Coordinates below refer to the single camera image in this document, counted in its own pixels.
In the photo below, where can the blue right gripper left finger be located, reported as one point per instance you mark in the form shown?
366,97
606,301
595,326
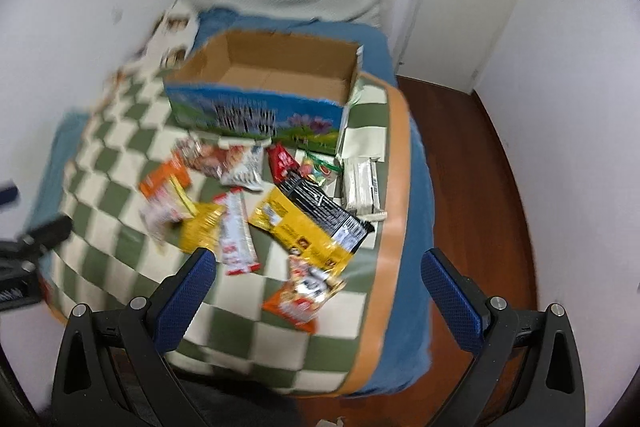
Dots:
177,299

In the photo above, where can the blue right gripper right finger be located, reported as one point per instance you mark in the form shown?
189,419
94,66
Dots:
459,300

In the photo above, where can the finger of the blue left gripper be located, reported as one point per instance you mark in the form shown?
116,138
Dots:
8,195

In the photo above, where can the yellow chip bag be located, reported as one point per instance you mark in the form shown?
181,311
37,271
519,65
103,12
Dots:
202,230

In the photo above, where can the red white long snack pack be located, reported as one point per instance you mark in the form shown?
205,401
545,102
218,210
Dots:
235,244

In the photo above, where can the orange panda snack bag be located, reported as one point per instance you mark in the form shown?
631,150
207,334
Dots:
301,297

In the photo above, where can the grey white snack bag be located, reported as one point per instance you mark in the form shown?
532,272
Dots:
242,167

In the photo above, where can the yellow black snack pack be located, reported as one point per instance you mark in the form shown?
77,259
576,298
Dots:
310,219

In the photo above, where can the red triangular candy packet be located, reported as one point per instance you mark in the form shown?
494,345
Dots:
281,162

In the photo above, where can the white biscuit pack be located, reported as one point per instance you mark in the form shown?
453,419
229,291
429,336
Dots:
361,196

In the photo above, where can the watermelon gum ball bag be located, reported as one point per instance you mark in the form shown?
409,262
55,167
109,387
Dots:
315,169

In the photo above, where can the brown cracker packet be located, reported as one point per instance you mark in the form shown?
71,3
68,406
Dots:
189,149

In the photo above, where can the blue bed sheet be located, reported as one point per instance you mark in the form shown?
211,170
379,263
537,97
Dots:
373,337

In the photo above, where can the green white checkered blanket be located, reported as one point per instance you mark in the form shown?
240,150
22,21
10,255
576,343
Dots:
307,312

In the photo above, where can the bear print pillow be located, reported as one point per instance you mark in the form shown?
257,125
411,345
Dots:
172,39

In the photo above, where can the cardboard milk box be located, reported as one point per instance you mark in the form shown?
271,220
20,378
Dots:
289,88

